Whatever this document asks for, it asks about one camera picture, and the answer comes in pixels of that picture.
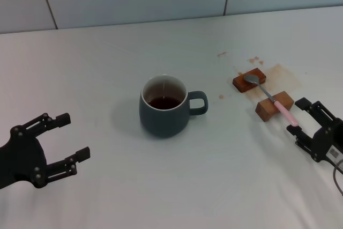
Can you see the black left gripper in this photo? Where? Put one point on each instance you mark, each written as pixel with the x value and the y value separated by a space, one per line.
pixel 21 159

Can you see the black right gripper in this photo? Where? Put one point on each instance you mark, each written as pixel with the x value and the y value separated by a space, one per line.
pixel 331 139

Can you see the grey ceramic mug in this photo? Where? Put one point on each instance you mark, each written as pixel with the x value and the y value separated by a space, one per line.
pixel 160 124

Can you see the light brown wooden block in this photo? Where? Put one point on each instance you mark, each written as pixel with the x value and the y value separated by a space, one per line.
pixel 265 110

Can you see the dark brown wooden block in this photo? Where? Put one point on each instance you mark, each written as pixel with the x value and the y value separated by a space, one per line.
pixel 241 86

